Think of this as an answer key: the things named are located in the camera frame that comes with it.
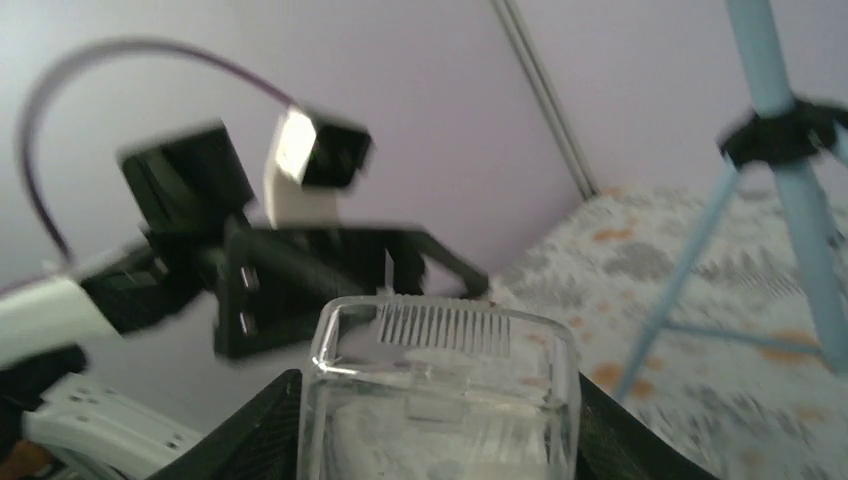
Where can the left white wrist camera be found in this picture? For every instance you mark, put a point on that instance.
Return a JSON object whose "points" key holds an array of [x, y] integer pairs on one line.
{"points": [[314, 157]]}

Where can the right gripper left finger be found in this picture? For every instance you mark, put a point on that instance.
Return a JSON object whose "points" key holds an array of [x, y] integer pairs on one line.
{"points": [[259, 441]]}

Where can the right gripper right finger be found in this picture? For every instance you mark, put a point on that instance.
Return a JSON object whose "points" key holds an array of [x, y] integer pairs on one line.
{"points": [[614, 445]]}

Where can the light blue music stand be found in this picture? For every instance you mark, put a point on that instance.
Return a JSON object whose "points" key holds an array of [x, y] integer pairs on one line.
{"points": [[784, 132]]}

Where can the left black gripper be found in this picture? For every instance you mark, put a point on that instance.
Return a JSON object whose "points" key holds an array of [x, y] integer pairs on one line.
{"points": [[270, 282]]}

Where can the floral patterned table cloth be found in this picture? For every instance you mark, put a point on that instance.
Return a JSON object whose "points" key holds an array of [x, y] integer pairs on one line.
{"points": [[734, 384]]}

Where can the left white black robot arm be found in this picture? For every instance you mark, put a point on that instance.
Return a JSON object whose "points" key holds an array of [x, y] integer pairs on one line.
{"points": [[50, 402]]}

